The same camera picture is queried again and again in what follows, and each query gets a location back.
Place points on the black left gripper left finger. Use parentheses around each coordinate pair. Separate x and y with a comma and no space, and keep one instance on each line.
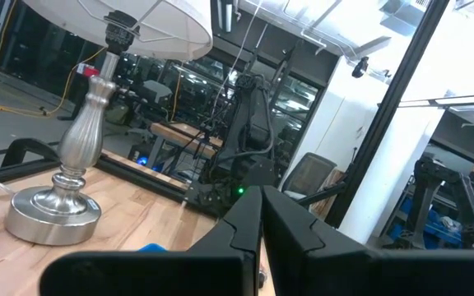
(179,275)

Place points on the white shade silver lamp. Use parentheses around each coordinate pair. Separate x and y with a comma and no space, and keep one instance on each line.
(78,140)

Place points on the grey office chair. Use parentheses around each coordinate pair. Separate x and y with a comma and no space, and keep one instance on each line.
(309,177)

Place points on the red box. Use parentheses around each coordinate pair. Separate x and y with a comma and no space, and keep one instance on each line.
(86,70)

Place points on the background black robot stand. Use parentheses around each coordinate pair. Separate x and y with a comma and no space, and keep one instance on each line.
(426,181)

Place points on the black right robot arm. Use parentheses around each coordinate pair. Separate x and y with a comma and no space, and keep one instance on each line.
(247,123)

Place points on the black mounted camera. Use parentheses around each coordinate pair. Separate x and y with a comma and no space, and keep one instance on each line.
(360,67)

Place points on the blue plastic basket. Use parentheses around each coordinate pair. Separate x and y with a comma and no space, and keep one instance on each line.
(152,248)

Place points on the background wooden table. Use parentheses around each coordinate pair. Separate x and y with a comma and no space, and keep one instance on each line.
(179,133)

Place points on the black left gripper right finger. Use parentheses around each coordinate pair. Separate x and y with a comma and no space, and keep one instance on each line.
(344,271)

